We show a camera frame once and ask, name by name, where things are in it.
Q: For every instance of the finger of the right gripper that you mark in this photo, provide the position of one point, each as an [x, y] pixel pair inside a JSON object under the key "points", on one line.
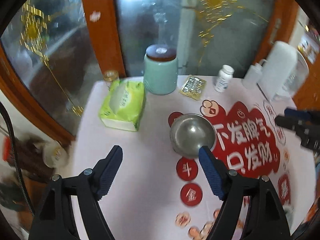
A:
{"points": [[302, 114], [294, 123]]}

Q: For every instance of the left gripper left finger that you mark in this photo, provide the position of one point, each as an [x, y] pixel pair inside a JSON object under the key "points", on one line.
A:
{"points": [[55, 217]]}

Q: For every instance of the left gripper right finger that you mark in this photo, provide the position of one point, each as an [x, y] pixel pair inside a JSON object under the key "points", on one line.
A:
{"points": [[265, 217]]}

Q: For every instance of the small steel bowl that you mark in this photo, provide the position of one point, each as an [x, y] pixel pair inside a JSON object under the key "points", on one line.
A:
{"points": [[189, 132]]}

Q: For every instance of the white storage cabinet box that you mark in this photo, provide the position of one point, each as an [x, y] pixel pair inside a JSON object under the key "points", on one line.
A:
{"points": [[284, 72]]}

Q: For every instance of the white bucket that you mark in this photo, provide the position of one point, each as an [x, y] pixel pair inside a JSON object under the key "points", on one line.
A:
{"points": [[54, 155]]}

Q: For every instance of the clear squeeze bottle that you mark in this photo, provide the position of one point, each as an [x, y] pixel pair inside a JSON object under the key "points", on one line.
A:
{"points": [[253, 74]]}

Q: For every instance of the white supplement bottle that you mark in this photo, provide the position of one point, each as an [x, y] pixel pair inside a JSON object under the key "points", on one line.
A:
{"points": [[224, 77]]}

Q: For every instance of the pink printed tablecloth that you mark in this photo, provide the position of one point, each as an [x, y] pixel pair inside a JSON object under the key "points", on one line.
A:
{"points": [[156, 194]]}

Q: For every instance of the gold pill blister pack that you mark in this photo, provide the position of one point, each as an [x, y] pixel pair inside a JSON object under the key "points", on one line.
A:
{"points": [[193, 87]]}

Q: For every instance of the green tissue pack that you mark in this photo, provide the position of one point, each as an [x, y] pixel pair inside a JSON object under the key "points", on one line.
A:
{"points": [[123, 106]]}

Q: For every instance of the small glass jar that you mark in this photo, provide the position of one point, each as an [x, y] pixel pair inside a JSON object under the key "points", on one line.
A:
{"points": [[110, 77]]}

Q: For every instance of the teal ceramic jar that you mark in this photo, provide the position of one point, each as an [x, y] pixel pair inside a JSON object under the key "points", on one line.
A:
{"points": [[160, 69]]}

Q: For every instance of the wooden glass sliding door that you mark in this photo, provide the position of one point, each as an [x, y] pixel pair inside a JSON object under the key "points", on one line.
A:
{"points": [[53, 51]]}

